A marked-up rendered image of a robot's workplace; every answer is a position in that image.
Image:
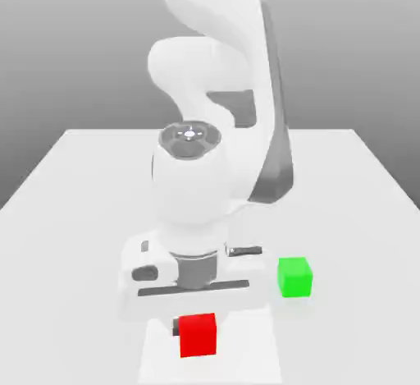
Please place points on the small green cube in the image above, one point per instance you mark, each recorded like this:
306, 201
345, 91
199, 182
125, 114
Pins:
294, 277

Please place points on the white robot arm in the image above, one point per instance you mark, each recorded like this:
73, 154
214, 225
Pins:
193, 191

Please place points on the small red cube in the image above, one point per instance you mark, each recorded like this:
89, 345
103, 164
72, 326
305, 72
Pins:
198, 335

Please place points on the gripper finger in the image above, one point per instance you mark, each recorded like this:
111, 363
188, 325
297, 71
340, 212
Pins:
176, 326

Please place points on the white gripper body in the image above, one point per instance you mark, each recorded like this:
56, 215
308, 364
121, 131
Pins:
236, 303

